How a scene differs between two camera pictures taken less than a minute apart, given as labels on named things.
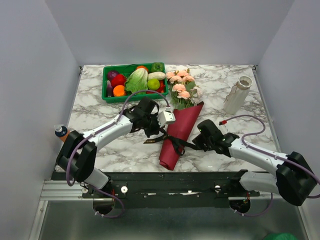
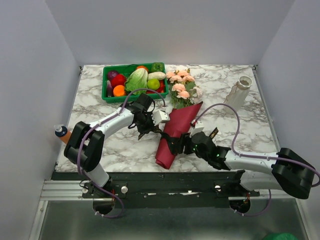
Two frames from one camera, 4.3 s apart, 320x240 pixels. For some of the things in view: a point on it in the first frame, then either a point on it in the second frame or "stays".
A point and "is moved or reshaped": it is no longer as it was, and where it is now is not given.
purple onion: (111, 74) stays
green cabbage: (137, 80) stays
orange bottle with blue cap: (62, 132) stays
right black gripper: (198, 141) → (178, 144)
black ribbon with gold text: (180, 146) is moved or reshaped
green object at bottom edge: (280, 236) stays
